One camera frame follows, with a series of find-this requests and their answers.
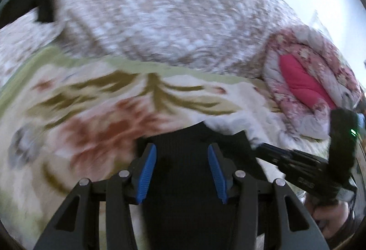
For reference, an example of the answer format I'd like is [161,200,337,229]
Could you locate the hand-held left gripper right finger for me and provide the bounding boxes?
[207,144,328,250]

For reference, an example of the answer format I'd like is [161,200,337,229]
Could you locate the person's right forearm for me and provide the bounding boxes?
[326,210,361,249]

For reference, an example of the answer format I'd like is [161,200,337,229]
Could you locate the floral green-bordered blanket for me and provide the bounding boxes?
[0,46,329,250]

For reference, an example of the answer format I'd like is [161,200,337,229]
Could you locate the black pants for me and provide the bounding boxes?
[137,121,275,250]

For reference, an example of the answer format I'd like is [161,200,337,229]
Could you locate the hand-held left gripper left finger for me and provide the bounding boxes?
[33,143,158,250]

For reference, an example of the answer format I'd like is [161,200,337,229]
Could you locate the person's right hand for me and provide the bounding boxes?
[304,193,355,239]

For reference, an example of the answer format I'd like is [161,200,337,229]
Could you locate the pink floral quilt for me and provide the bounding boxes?
[261,24,363,142]

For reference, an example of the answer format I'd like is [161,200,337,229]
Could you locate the beige quilted comforter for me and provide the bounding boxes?
[0,0,309,82]

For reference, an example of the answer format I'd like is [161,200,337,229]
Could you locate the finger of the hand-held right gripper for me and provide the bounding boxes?
[252,142,330,173]

